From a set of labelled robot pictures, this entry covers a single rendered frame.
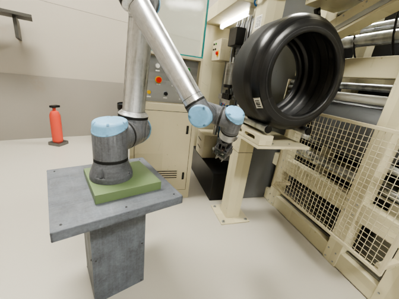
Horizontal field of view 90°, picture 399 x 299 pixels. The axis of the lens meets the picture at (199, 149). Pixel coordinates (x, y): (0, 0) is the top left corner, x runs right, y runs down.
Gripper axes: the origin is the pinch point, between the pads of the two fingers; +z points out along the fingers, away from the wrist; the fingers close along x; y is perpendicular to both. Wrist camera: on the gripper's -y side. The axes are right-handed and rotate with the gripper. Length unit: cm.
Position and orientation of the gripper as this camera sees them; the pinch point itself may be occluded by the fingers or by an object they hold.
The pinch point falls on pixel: (221, 157)
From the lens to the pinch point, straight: 118.9
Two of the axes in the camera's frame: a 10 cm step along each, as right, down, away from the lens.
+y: -5.6, 6.1, -5.6
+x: 8.2, 5.0, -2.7
